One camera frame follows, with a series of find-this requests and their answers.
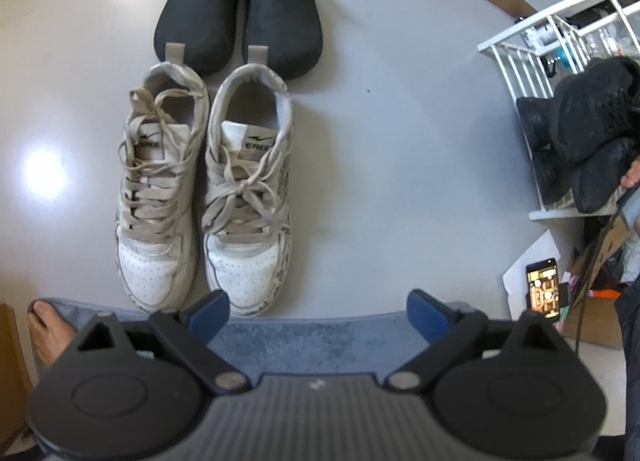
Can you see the brown cardboard piece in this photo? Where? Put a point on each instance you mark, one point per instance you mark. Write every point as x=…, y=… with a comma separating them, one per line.
x=595, y=323
x=12, y=366

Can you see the white printed sneaker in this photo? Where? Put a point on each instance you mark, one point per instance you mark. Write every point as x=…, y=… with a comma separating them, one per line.
x=155, y=201
x=247, y=211

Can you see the white metal rack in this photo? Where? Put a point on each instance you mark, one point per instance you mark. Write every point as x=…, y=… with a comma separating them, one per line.
x=550, y=214

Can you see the black smartphone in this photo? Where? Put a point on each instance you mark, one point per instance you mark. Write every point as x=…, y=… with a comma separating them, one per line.
x=542, y=286

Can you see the person's foot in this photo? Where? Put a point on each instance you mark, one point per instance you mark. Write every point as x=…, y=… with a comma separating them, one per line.
x=47, y=336

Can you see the person's right hand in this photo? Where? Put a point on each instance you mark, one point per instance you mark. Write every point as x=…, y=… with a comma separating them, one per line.
x=632, y=176

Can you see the black lace-up sneaker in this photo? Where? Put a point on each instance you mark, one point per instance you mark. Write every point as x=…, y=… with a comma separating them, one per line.
x=600, y=176
x=595, y=106

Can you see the person's dark clothing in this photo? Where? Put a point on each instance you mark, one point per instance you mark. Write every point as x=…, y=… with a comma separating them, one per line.
x=630, y=341

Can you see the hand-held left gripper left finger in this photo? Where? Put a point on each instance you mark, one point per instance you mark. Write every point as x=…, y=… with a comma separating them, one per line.
x=210, y=310

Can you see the brown cardboard sheet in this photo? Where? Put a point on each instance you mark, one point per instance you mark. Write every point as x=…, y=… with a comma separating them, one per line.
x=607, y=246

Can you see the black buckle clog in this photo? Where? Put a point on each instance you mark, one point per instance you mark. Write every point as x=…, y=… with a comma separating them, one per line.
x=195, y=26
x=282, y=26

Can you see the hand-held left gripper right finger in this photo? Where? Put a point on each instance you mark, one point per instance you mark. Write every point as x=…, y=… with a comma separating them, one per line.
x=427, y=311

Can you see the blue grey floor mat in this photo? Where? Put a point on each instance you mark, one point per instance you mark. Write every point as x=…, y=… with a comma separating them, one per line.
x=310, y=336

